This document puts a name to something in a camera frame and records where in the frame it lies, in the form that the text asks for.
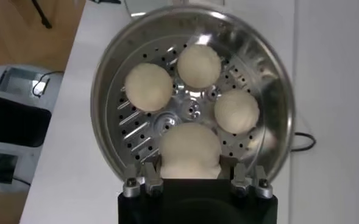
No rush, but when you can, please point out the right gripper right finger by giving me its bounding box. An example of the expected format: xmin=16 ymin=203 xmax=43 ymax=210
xmin=230 ymin=163 xmax=274 ymax=199

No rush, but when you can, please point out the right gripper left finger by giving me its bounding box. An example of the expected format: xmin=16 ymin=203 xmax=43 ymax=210
xmin=123 ymin=163 xmax=165 ymax=198

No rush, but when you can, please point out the white steamed baozi bun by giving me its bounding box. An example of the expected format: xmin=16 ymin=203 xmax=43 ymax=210
xmin=159 ymin=122 xmax=222 ymax=180
xmin=124 ymin=63 xmax=174 ymax=113
xmin=176 ymin=44 xmax=222 ymax=89
xmin=214 ymin=89 xmax=261 ymax=135

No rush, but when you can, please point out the glass pot lid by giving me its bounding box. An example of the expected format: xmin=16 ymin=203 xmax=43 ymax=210
xmin=123 ymin=0 xmax=226 ymax=18

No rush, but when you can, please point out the stainless steel steamer basket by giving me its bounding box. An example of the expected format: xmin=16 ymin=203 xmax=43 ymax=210
xmin=90 ymin=3 xmax=296 ymax=185

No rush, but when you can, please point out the black cooker power cable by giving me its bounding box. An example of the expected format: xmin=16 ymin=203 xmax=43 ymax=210
xmin=290 ymin=131 xmax=317 ymax=152

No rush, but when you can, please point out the black floor cable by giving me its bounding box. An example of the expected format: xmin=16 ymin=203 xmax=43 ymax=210
xmin=31 ymin=0 xmax=54 ymax=30

